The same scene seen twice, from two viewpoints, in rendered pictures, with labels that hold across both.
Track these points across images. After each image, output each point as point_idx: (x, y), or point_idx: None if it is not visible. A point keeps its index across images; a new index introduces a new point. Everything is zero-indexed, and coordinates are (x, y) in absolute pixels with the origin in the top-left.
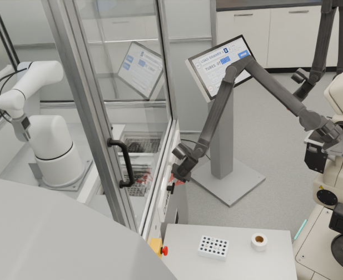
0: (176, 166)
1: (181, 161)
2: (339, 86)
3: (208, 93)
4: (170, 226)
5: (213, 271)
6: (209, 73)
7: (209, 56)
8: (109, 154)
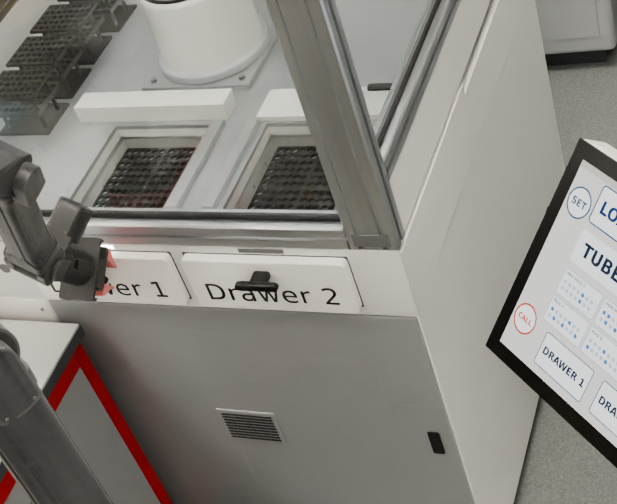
0: (88, 248)
1: (412, 383)
2: None
3: (505, 318)
4: (63, 331)
5: None
6: (581, 277)
7: None
8: None
